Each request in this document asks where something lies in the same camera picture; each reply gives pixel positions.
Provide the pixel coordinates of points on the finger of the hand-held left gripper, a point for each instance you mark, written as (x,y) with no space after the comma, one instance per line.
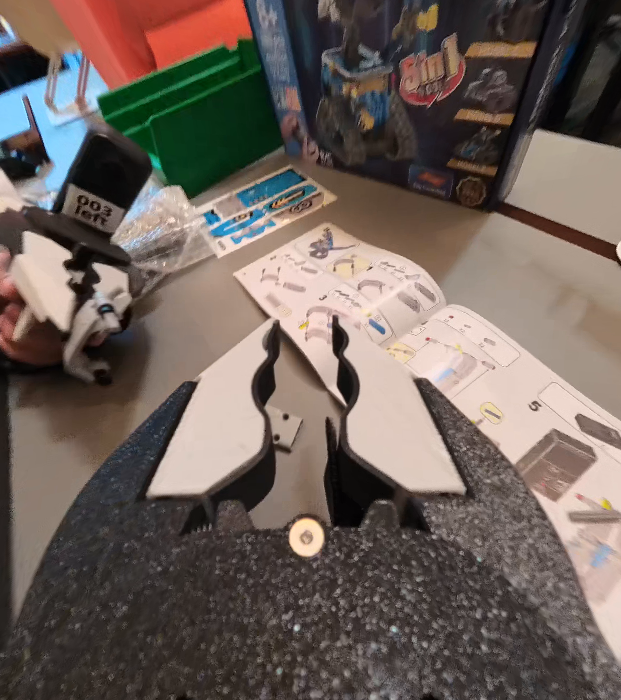
(48,284)
(113,295)

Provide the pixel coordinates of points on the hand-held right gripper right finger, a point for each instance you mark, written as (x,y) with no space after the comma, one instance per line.
(398,437)

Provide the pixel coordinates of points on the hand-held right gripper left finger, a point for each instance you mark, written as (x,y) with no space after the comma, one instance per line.
(217,437)

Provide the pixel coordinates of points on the grey panel with holes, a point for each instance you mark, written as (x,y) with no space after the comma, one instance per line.
(284,426)

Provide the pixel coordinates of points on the grey desk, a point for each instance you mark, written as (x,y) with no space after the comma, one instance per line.
(179,339)

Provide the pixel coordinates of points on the person's left hand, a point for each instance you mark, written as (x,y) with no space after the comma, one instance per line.
(26,344)

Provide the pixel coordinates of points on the crumpled clear plastic wrap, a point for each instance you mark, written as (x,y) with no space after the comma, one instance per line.
(168,229)

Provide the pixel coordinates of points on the white instruction booklet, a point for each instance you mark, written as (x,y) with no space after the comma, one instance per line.
(452,355)

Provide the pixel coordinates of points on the green plastic bins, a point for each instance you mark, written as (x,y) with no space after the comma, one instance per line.
(195,120)

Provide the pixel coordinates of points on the orange plastic case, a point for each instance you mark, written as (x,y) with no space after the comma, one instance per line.
(152,33)

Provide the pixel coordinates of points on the blue sticker sheet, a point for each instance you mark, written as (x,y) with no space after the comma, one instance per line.
(267,210)

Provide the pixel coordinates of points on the dark blue toy kit box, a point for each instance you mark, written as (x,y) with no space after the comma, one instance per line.
(398,98)

